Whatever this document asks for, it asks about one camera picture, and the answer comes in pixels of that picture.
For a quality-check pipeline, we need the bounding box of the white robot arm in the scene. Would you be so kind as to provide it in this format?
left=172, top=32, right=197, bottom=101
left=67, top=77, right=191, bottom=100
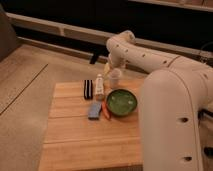
left=106, top=30, right=213, bottom=171

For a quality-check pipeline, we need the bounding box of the green ceramic bowl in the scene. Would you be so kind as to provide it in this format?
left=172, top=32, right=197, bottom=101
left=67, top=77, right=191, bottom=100
left=106, top=89, right=138, bottom=117

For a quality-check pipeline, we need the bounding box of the white bottle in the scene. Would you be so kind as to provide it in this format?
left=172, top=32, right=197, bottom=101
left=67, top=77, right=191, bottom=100
left=95, top=74, right=104, bottom=100

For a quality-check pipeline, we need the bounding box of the orange carrot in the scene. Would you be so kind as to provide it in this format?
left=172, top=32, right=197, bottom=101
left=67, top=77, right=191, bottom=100
left=102, top=101, right=111, bottom=120

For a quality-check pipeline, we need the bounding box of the blue sponge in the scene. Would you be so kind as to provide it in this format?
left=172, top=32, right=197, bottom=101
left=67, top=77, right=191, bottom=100
left=88, top=101, right=101, bottom=120

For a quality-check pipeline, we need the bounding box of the wooden table board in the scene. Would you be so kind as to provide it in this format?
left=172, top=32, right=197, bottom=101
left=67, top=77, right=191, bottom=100
left=38, top=82, right=143, bottom=171

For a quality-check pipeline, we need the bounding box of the grey cabinet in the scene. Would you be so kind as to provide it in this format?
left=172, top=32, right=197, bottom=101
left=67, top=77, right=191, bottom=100
left=0, top=4, right=21, bottom=62

